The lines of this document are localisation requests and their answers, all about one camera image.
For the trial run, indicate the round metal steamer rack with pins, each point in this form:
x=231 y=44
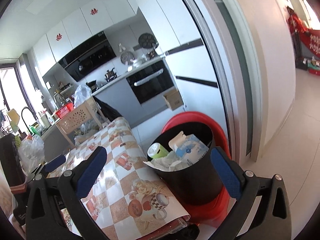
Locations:
x=127 y=57

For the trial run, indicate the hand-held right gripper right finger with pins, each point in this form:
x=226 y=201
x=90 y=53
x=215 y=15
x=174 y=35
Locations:
x=225 y=175

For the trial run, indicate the white refrigerator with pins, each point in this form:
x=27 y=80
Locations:
x=175 y=30

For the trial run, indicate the red banner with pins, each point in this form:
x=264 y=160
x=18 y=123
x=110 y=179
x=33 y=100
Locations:
x=305 y=37

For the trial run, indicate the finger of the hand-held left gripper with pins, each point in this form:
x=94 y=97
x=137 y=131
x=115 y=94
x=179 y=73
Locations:
x=56 y=162

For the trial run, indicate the metal cooking pot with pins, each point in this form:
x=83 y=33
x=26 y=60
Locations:
x=110 y=75

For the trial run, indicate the black jacket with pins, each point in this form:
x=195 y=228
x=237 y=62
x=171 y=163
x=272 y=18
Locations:
x=106 y=110

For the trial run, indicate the clear plastic bag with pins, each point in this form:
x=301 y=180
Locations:
x=31 y=150
x=82 y=95
x=87 y=127

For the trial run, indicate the black built-in oven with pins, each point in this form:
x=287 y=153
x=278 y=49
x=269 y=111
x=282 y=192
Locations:
x=150 y=82

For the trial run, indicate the red plastic basket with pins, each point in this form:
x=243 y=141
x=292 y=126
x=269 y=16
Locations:
x=64 y=110

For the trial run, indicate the kitchen faucet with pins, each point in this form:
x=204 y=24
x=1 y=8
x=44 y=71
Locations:
x=25 y=111

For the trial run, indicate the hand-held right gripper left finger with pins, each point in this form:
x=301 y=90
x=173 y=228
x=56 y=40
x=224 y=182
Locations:
x=91 y=172

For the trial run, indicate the blue white carton box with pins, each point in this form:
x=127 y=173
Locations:
x=192 y=150

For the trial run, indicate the white spray bottle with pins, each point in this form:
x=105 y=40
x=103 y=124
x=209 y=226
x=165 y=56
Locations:
x=49 y=117

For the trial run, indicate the black trash bin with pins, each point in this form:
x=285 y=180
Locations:
x=195 y=182

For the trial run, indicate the cardboard box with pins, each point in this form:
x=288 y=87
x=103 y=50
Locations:
x=173 y=100

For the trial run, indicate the beige perforated chair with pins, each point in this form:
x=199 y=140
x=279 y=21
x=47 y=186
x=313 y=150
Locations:
x=77 y=117

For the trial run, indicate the sliding door frame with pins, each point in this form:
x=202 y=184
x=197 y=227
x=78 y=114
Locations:
x=232 y=67

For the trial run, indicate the pale green drink bottle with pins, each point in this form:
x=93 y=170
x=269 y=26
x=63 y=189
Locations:
x=157 y=151

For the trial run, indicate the red plastic stool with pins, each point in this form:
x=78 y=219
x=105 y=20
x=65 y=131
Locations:
x=190 y=118

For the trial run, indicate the black range hood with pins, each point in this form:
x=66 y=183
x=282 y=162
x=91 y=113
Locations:
x=90 y=57

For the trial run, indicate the white tissue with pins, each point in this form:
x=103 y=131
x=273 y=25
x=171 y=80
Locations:
x=165 y=163

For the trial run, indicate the red paper cabinet decoration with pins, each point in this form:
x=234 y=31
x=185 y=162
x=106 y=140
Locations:
x=59 y=37
x=94 y=11

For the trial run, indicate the white upper cabinets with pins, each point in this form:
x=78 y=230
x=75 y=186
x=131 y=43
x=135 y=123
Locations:
x=75 y=27

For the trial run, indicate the round black multi-hole pan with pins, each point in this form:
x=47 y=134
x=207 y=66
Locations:
x=147 y=40

